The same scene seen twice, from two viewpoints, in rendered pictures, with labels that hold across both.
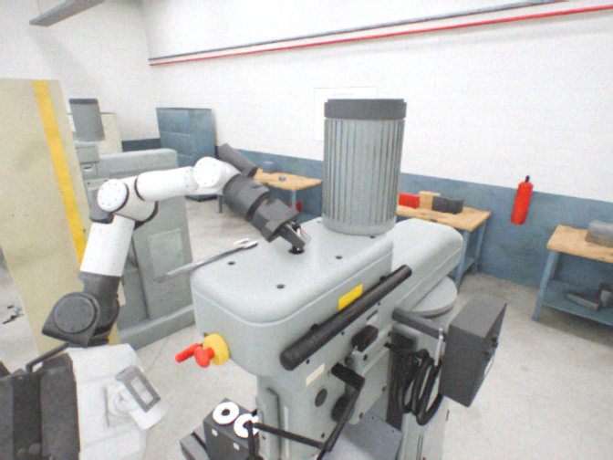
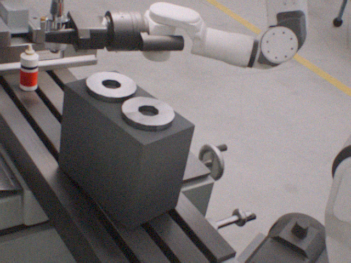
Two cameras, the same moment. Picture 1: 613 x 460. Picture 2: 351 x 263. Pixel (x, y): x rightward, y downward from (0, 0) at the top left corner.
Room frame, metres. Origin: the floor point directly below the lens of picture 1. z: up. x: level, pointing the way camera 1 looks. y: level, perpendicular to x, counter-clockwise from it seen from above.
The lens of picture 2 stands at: (1.75, 0.47, 1.65)
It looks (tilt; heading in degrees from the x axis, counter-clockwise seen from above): 33 degrees down; 189
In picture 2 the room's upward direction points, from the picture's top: 12 degrees clockwise
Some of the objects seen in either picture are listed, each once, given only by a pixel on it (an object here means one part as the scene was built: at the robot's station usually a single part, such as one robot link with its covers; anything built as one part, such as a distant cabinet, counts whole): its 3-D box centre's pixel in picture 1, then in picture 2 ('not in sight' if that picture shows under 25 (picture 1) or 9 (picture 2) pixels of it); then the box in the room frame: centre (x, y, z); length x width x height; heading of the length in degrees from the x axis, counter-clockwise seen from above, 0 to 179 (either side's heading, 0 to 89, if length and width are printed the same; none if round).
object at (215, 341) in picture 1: (215, 349); not in sight; (0.54, 0.17, 1.76); 0.06 x 0.02 x 0.06; 49
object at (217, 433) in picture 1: (238, 438); (122, 143); (0.91, 0.25, 1.05); 0.22 x 0.12 x 0.20; 59
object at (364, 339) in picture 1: (358, 344); not in sight; (0.67, -0.12, 1.66); 0.12 x 0.04 x 0.04; 139
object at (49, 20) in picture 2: not in sight; (56, 19); (0.71, 0.02, 1.17); 0.05 x 0.05 x 0.01
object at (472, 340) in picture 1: (474, 347); not in sight; (0.72, -0.43, 1.62); 0.20 x 0.09 x 0.21; 139
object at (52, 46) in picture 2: not in sight; (55, 33); (0.71, 0.02, 1.13); 0.05 x 0.05 x 0.06
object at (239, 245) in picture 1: (209, 258); not in sight; (0.66, 0.21, 1.89); 0.24 x 0.04 x 0.01; 142
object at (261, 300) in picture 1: (301, 279); not in sight; (0.72, 0.01, 1.81); 0.47 x 0.26 x 0.16; 139
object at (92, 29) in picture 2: not in sight; (99, 32); (0.66, 0.10, 1.14); 0.13 x 0.12 x 0.10; 36
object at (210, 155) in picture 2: not in sight; (202, 165); (0.34, 0.35, 0.65); 0.16 x 0.12 x 0.12; 139
